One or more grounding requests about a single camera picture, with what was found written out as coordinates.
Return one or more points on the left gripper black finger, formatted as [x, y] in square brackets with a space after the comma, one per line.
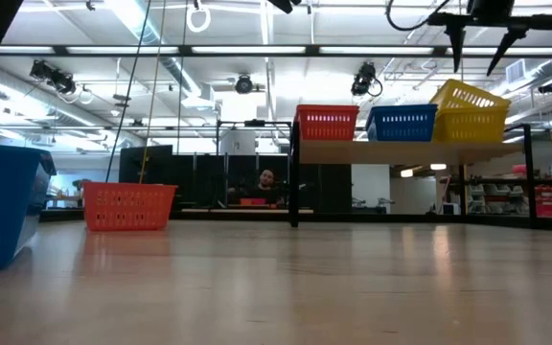
[456, 45]
[508, 45]

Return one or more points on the white ceiling vent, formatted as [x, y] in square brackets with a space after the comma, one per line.
[515, 71]

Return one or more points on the black metal rack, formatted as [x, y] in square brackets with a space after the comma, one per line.
[254, 123]

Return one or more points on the person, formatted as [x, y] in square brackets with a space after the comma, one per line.
[266, 179]

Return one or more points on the white cylindrical tank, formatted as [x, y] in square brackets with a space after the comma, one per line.
[237, 142]

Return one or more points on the black overhead light bar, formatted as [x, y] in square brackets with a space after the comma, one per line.
[185, 50]

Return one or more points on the black background monitor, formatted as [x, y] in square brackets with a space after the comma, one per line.
[144, 155]

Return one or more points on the black ceiling spotlight pair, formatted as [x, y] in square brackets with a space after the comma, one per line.
[60, 81]

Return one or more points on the wooden shelf with black frame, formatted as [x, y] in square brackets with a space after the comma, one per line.
[400, 153]

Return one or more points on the black aluminium table frame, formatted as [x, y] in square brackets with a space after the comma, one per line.
[400, 218]

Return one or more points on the black partition wall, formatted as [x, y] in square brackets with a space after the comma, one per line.
[333, 187]

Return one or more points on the silver ceiling duct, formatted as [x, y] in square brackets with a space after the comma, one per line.
[180, 76]

